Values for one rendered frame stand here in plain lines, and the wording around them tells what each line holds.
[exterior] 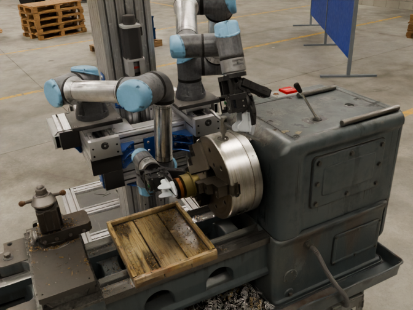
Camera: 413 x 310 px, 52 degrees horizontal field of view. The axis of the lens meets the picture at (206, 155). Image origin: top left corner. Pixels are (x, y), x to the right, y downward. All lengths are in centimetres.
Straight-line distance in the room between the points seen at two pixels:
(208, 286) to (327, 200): 55
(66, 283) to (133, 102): 64
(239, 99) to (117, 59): 97
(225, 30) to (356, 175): 76
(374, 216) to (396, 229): 137
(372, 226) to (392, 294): 90
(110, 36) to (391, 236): 224
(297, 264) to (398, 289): 117
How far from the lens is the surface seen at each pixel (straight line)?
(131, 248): 157
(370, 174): 174
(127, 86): 152
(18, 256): 164
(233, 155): 143
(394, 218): 338
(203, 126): 200
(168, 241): 158
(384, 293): 276
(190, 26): 146
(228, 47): 128
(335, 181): 162
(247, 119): 130
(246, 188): 144
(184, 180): 148
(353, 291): 192
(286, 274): 172
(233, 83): 129
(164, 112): 168
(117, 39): 210
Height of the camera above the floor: 186
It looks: 27 degrees down
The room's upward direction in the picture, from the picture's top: 3 degrees counter-clockwise
